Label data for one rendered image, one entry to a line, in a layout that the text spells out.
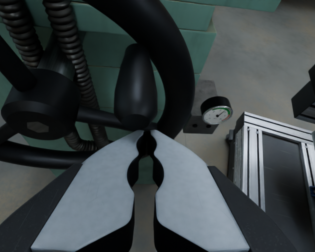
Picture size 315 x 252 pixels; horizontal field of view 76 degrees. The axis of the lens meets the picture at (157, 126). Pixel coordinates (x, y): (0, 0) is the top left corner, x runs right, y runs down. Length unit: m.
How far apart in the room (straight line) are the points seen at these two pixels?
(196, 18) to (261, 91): 1.36
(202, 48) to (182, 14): 0.07
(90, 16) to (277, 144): 1.01
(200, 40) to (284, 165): 0.81
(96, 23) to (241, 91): 1.41
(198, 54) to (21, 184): 0.96
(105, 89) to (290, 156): 0.91
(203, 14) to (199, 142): 0.91
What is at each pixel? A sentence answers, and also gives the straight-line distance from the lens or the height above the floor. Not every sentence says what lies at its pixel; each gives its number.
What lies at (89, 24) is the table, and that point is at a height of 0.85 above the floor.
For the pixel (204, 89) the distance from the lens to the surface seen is 0.53.
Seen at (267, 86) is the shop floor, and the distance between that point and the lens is 1.74.
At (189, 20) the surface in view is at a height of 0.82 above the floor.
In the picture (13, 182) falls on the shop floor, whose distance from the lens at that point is 1.14.
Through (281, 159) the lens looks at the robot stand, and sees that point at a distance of 1.09.
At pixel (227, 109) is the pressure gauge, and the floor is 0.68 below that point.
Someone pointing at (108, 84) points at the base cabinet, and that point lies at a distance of 0.44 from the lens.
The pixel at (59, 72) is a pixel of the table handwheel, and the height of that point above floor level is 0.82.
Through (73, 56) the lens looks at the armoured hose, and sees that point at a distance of 0.25.
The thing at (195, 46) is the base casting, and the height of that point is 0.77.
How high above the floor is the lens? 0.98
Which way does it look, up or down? 56 degrees down
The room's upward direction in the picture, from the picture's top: 14 degrees clockwise
